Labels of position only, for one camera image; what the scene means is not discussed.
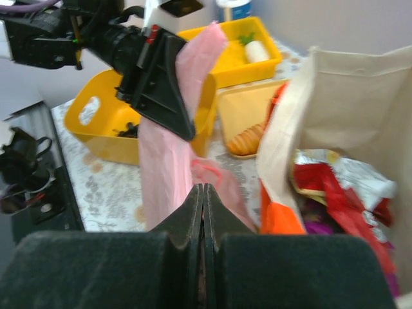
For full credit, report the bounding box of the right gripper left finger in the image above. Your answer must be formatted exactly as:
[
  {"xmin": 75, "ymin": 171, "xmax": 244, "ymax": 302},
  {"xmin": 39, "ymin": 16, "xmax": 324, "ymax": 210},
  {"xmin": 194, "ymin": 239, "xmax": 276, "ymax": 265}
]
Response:
[{"xmin": 1, "ymin": 185, "xmax": 203, "ymax": 308}]

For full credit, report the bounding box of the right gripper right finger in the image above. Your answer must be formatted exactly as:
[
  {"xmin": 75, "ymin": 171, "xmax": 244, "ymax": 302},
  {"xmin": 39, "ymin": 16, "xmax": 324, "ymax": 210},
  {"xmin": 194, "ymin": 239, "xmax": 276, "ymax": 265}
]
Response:
[{"xmin": 203, "ymin": 184, "xmax": 396, "ymax": 308}]

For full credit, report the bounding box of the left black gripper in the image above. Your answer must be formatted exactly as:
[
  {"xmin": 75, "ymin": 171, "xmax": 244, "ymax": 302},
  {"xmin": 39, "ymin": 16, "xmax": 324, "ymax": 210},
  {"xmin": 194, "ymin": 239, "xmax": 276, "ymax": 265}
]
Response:
[{"xmin": 79, "ymin": 12, "xmax": 196, "ymax": 140}]

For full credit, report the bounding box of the purple snack bag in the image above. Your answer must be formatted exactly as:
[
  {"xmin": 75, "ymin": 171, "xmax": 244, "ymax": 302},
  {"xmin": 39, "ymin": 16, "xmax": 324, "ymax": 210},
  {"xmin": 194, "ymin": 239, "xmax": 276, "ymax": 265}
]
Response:
[{"xmin": 302, "ymin": 198, "xmax": 402, "ymax": 297}]

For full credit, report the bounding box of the pink plastic grocery bag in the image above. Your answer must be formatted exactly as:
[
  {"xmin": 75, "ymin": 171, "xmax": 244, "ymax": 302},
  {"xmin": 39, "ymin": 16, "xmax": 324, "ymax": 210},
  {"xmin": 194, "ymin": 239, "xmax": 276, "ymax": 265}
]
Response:
[{"xmin": 138, "ymin": 21, "xmax": 255, "ymax": 231}]

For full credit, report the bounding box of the white red chips bag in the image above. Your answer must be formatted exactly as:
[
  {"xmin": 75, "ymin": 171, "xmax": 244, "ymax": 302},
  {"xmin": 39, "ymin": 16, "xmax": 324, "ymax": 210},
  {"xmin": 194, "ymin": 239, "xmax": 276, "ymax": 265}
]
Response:
[{"xmin": 290, "ymin": 149, "xmax": 397, "ymax": 274}]

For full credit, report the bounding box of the beige paper grocery bag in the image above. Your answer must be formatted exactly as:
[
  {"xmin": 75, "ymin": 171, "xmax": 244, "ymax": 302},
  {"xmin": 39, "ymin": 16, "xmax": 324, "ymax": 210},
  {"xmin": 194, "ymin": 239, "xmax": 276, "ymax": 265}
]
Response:
[{"xmin": 257, "ymin": 47, "xmax": 411, "ymax": 308}]

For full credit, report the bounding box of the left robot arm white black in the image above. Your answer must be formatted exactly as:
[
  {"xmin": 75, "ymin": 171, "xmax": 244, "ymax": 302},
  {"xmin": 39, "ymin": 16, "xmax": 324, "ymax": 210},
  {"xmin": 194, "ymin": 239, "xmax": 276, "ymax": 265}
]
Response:
[{"xmin": 1, "ymin": 0, "xmax": 202, "ymax": 141}]

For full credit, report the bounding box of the black grape bunch toy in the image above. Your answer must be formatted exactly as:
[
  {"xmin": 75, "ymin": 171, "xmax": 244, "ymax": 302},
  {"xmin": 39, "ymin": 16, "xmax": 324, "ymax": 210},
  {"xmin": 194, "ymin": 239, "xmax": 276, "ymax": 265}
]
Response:
[{"xmin": 113, "ymin": 122, "xmax": 139, "ymax": 138}]

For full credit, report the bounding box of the yellow deep bin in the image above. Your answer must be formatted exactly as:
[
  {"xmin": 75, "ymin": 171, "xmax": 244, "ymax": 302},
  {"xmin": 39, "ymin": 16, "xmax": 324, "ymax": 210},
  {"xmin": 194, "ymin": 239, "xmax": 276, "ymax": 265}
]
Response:
[{"xmin": 64, "ymin": 70, "xmax": 216, "ymax": 165}]

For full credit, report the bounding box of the yellow rectangular tray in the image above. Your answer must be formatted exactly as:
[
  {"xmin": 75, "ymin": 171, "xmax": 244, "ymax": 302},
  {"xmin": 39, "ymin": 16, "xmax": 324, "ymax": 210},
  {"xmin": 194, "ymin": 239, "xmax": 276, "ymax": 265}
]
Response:
[{"xmin": 176, "ymin": 16, "xmax": 283, "ymax": 89}]

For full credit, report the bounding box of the yellow flat tray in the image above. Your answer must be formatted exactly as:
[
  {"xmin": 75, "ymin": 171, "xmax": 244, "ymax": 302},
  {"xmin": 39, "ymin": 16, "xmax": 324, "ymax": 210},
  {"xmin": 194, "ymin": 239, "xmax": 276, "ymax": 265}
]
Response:
[{"xmin": 217, "ymin": 80, "xmax": 288, "ymax": 143}]

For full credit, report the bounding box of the row of round crackers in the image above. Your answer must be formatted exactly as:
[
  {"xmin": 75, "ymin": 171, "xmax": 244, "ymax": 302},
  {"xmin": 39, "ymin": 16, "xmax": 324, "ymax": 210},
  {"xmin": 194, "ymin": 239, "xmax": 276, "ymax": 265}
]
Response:
[{"xmin": 226, "ymin": 122, "xmax": 265, "ymax": 156}]

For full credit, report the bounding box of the white radish toy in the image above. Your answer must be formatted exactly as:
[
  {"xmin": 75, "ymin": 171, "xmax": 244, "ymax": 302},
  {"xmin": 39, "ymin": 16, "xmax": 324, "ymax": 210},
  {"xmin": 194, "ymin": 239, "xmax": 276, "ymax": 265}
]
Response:
[{"xmin": 238, "ymin": 32, "xmax": 270, "ymax": 63}]

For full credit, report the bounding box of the tissue roll blue pack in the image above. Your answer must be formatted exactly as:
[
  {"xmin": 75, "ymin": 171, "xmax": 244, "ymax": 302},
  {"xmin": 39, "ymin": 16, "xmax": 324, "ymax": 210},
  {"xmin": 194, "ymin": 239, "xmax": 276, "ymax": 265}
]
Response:
[{"xmin": 216, "ymin": 0, "xmax": 252, "ymax": 23}]

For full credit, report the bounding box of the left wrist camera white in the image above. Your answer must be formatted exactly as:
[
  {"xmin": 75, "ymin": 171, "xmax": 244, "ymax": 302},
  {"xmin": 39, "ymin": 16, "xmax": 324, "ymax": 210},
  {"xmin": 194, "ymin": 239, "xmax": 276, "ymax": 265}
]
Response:
[{"xmin": 143, "ymin": 0, "xmax": 203, "ymax": 33}]

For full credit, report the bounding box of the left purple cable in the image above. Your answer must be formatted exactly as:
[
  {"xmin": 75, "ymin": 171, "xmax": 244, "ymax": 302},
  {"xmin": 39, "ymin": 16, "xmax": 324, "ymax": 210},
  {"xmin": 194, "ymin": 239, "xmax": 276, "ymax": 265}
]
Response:
[{"xmin": 0, "ymin": 0, "xmax": 65, "ymax": 14}]

